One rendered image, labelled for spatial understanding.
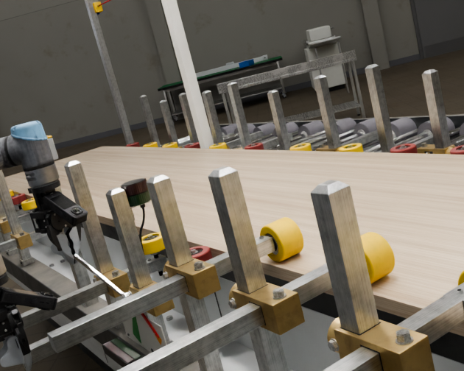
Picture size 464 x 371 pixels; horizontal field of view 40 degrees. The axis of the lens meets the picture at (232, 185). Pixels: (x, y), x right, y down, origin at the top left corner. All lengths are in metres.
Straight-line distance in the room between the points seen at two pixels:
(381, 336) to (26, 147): 1.03
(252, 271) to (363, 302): 0.25
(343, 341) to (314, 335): 0.51
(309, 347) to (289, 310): 0.42
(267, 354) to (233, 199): 0.26
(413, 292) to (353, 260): 0.29
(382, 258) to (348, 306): 0.29
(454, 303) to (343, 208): 0.21
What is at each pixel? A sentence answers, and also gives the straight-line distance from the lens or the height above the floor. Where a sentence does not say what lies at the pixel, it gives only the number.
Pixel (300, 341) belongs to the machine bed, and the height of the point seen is 0.71.
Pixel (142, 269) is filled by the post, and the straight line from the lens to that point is 1.48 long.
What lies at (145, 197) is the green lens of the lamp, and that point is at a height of 1.07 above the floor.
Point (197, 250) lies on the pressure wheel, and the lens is 1.52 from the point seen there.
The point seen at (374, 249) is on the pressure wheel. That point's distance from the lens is 1.10.
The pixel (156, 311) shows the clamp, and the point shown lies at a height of 0.83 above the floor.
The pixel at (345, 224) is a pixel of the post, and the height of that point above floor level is 1.11.
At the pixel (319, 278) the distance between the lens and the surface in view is 1.05.
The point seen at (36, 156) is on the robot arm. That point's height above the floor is 1.20.
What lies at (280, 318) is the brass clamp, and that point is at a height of 0.95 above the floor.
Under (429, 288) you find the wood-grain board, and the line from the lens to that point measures 1.09.
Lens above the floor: 1.36
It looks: 13 degrees down
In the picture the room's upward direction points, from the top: 14 degrees counter-clockwise
